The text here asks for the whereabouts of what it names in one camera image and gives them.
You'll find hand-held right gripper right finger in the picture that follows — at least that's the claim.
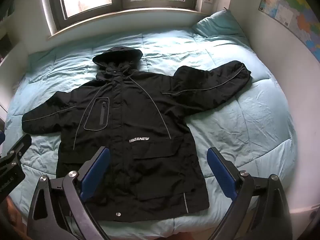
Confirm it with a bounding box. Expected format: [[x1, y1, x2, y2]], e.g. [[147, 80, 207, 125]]
[[207, 147, 293, 240]]

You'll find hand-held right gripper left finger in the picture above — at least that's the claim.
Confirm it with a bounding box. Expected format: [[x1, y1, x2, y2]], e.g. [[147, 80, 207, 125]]
[[27, 146, 111, 240]]

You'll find black hooded jacket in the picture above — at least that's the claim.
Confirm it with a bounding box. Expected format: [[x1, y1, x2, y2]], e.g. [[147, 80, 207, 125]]
[[22, 46, 252, 221]]

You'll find light blue quilted blanket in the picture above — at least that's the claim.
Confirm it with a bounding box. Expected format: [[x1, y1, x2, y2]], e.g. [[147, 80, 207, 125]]
[[5, 26, 298, 238]]

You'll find light blue pillow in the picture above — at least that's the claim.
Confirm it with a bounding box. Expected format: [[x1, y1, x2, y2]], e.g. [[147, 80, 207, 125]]
[[192, 9, 247, 40]]

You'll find colourful wall map poster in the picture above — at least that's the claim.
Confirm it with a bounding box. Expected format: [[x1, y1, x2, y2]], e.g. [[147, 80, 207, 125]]
[[258, 0, 320, 63]]

